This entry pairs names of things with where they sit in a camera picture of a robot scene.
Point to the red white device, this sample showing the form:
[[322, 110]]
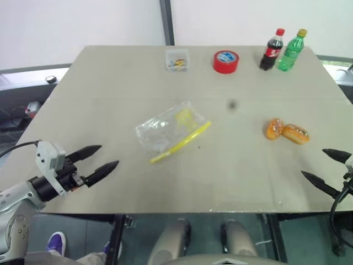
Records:
[[33, 107]]

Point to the purple shoe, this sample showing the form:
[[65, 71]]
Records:
[[107, 248], [56, 243]]

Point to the green yellow-capped plastic bottle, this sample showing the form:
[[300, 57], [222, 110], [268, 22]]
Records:
[[289, 53]]

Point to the long orange sesame bread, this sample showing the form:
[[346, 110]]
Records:
[[296, 133]]

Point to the black table frame leg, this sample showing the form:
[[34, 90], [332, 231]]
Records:
[[115, 240], [277, 237]]

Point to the grey curved robot body panel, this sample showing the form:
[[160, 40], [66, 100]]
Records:
[[226, 260]]

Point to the round orange sesame bread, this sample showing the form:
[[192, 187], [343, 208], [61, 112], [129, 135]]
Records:
[[273, 129]]

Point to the round white black gadget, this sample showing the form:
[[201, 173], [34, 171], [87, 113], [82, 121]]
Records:
[[51, 79]]

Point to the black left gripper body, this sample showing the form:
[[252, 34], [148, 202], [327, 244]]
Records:
[[66, 174]]

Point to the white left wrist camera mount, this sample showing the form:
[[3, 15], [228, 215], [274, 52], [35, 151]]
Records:
[[48, 156]]

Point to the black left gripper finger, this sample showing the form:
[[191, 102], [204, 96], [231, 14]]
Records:
[[84, 152], [102, 172]]

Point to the clear box of small parts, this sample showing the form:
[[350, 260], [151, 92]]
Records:
[[177, 62]]

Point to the red tape roll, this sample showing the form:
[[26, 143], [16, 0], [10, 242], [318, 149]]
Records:
[[225, 64]]

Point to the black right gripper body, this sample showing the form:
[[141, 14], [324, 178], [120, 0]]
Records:
[[350, 185]]

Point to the red-capped cola bottle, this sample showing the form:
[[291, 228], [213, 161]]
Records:
[[271, 52]]

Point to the clear yellow-zip plastic bag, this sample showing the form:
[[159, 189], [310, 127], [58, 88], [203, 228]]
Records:
[[162, 132]]

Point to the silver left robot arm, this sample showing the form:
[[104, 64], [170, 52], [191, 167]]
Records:
[[16, 198]]

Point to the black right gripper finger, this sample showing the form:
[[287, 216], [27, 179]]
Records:
[[336, 154], [320, 180]]

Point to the grey wall pillar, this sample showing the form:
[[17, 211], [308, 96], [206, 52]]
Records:
[[167, 22]]

